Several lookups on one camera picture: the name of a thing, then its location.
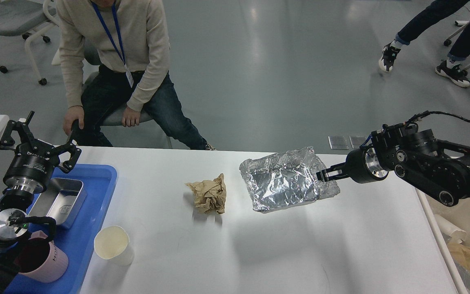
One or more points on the metal floor outlet plate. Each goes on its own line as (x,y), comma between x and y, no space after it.
(338,142)
(357,141)

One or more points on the grey office chair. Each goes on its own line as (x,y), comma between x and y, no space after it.
(134,73)

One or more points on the stainless steel rectangular tray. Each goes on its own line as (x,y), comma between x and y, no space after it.
(62,201)

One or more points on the person in beige sweater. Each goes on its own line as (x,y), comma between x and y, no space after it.
(123,18)

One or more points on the white chair legs right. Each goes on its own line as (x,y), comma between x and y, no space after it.
(460,26)

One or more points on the blue plastic tray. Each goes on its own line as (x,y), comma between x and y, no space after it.
(99,182)

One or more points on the silver foil bag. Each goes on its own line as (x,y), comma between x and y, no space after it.
(285,180)

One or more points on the brown paper trash in bin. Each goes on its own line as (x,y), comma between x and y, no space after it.
(460,253)

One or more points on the pink ribbed mug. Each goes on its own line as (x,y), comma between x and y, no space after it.
(42,261)

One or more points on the beige plastic bin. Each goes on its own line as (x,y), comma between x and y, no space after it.
(459,215)

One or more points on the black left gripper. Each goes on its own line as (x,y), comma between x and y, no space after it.
(33,165)

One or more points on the metal floor outlet plate left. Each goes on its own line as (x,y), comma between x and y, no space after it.
(338,142)

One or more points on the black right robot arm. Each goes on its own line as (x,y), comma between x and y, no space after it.
(440,169)

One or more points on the metal floor outlet plate right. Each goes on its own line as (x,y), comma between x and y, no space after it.
(357,141)

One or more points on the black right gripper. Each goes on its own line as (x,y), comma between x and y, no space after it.
(361,165)

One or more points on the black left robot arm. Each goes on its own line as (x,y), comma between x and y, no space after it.
(16,226)

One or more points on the brown paper ball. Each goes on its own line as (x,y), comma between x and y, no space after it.
(209,195)

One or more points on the cream paper cup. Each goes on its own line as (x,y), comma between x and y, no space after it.
(112,244)

